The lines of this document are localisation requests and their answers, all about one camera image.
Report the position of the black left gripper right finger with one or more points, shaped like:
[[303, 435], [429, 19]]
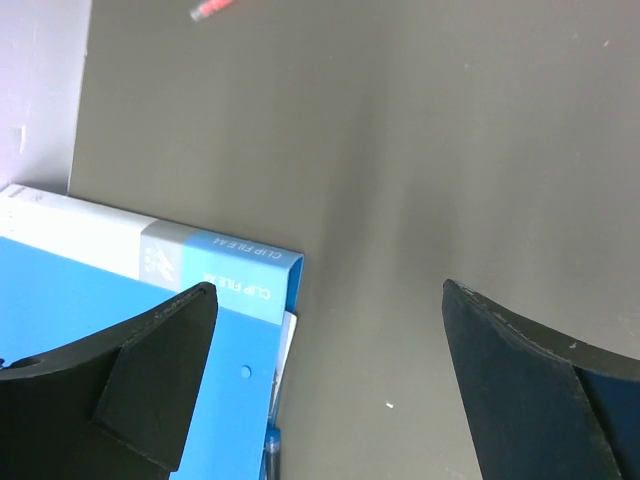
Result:
[[540, 404]]

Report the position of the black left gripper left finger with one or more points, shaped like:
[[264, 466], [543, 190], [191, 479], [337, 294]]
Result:
[[116, 404]]

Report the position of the blue clip file folder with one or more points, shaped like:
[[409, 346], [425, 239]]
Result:
[[70, 268]]

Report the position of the blue pen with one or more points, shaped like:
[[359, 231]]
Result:
[[272, 454]]

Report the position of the red white pen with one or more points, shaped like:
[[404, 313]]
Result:
[[207, 8]]

